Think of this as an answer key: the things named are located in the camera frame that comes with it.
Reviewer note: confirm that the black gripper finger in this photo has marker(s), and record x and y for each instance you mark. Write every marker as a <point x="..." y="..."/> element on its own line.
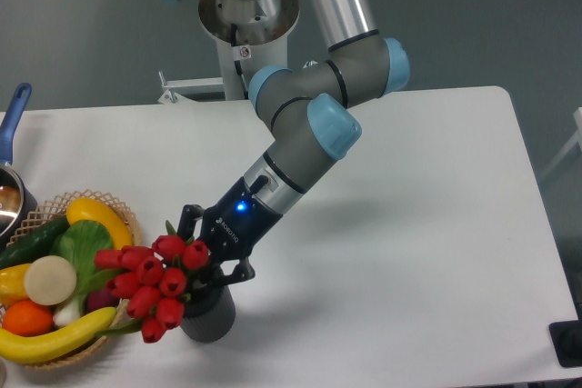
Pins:
<point x="191" y="215"/>
<point x="213" y="275"/>

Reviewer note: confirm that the beige round disc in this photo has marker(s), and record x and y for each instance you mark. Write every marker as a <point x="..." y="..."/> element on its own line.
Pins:
<point x="50" y="280"/>

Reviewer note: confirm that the green cucumber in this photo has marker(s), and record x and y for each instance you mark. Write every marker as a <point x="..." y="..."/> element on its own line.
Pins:
<point x="35" y="244"/>

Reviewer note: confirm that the white furniture piece right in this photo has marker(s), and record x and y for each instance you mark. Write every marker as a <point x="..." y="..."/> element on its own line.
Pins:
<point x="568" y="153"/>

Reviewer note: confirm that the red tulip bouquet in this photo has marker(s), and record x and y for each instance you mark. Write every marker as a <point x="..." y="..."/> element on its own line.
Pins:
<point x="157" y="282"/>

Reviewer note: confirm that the blue handled saucepan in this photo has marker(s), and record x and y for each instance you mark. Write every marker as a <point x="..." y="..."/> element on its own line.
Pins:
<point x="16" y="201"/>

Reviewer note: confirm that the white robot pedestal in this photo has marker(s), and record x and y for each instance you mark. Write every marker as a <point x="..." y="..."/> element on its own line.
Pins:
<point x="249" y="35"/>

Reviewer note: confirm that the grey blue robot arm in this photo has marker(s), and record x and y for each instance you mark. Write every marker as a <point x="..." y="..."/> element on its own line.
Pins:
<point x="306" y="111"/>

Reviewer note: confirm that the purple sweet potato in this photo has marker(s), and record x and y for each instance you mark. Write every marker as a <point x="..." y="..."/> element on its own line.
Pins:
<point x="100" y="299"/>

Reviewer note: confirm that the orange fruit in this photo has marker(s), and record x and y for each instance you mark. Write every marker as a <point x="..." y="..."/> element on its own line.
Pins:
<point x="27" y="318"/>

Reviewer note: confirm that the black device at edge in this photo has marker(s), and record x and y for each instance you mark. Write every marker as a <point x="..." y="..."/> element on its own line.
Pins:
<point x="566" y="338"/>

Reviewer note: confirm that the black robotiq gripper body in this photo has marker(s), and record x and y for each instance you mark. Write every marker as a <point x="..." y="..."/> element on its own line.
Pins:
<point x="231" y="228"/>

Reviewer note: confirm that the green bok choy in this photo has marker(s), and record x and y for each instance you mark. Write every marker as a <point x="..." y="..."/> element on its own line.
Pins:
<point x="78" y="245"/>

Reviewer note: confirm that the yellow banana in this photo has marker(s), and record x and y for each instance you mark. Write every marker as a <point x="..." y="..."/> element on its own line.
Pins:
<point x="50" y="346"/>

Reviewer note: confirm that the yellow bell pepper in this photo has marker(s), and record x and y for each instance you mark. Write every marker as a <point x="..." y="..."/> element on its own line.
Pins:
<point x="12" y="284"/>

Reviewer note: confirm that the dark grey ribbed vase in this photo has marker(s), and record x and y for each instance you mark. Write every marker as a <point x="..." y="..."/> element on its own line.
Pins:
<point x="209" y="314"/>

